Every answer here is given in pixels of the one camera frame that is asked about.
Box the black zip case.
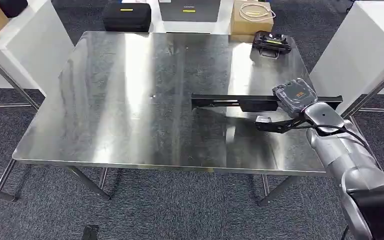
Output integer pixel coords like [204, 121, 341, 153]
[103, 2, 152, 33]

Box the black remote controller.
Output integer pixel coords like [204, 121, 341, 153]
[252, 30, 293, 60]

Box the dark flat box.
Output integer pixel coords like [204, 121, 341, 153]
[158, 0, 222, 23]

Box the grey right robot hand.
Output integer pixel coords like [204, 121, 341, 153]
[272, 78, 319, 119]

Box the white cabinet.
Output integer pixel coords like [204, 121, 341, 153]
[0, 0, 75, 97]
[309, 0, 384, 115]

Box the steel table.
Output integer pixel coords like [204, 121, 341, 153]
[0, 30, 345, 208]

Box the black bag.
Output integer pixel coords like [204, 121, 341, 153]
[0, 0, 29, 18]

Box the black plastic plate frame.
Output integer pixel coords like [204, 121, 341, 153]
[190, 93, 344, 114]

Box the steel frame rail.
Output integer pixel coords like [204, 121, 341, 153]
[0, 52, 41, 110]
[341, 62, 384, 120]

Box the cardboard box with cable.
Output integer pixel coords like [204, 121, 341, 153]
[230, 0, 275, 44]

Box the white coiled cable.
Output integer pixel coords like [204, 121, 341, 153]
[238, 2, 276, 23]

